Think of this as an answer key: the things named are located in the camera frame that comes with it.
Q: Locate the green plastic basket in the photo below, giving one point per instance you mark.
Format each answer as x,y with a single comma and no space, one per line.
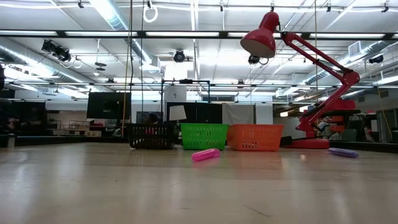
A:
203,137

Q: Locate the red desk lamp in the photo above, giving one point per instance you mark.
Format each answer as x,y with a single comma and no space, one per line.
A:
261,37

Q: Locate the purple translucent highlighter marker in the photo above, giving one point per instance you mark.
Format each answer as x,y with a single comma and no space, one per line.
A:
343,152

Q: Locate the black partition panel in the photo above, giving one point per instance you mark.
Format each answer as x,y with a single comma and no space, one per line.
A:
202,112

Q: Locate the shelf with orange bins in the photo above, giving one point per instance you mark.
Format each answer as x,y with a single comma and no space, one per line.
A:
335,119

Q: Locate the white board sheet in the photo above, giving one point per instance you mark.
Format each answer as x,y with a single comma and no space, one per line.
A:
177,113

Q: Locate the orange plastic basket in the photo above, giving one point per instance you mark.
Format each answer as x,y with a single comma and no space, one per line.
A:
255,137

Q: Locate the pink highlighter marker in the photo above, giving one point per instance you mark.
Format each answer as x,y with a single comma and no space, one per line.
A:
205,155

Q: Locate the black wall monitor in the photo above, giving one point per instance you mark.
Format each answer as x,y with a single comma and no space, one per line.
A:
105,107

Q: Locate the black ceiling spotlight cluster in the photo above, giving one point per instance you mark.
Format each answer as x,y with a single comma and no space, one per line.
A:
60,53

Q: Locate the distant black rig frame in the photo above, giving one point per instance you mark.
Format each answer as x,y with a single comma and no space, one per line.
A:
186,81

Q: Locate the grey hanging cloth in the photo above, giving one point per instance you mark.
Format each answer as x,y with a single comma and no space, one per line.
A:
237,113

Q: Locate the black aluminium table frame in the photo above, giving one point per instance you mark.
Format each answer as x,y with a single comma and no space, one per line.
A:
62,140

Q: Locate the small white cup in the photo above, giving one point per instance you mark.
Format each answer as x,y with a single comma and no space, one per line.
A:
11,141

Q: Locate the black plastic basket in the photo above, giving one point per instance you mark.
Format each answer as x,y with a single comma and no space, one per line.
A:
150,137

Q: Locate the black overhead rig crossbar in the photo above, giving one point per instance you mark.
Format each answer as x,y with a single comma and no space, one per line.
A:
224,34

